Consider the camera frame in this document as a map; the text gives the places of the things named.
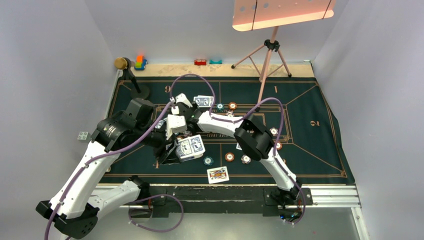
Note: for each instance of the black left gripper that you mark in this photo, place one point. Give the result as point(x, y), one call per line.
point(165, 155)

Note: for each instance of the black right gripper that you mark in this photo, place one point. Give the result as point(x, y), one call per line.
point(193, 108)

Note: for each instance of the face-down cards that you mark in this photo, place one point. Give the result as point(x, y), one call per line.
point(204, 101)

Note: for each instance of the blue playing card deck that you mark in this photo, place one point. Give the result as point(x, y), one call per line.
point(190, 148)

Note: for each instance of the green poker chip stack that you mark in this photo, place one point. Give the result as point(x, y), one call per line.
point(208, 161)

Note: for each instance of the orange poker chip stack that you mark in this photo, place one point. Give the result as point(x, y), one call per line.
point(229, 157)

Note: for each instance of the face-up king card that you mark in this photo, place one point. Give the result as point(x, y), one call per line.
point(218, 175)

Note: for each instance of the pink white poker chip stack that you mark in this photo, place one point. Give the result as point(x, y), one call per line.
point(245, 159)

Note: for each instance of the white blue chips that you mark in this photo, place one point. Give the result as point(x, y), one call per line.
point(274, 131)

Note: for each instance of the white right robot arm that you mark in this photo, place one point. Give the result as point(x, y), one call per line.
point(255, 140)

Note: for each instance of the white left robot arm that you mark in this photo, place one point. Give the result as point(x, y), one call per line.
point(72, 211)

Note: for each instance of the green poker table mat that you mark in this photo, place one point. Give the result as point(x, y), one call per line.
point(311, 138)

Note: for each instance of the red toy block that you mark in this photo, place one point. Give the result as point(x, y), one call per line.
point(200, 62)

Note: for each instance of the black microphone stand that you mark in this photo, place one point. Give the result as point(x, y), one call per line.
point(137, 91)

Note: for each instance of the teal toy block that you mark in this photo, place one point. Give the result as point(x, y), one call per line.
point(215, 61)

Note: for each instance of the colourful toy block stack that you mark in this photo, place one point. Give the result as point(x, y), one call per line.
point(140, 63)

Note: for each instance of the grey toy brick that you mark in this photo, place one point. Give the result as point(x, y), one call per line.
point(84, 136)

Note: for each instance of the pink tripod stand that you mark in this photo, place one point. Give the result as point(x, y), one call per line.
point(273, 46)

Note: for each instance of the pink perforated board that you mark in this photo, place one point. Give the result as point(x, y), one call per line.
point(259, 14)

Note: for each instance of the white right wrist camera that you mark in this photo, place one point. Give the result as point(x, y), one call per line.
point(182, 98)

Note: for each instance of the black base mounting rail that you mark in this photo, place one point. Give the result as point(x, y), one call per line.
point(264, 199)

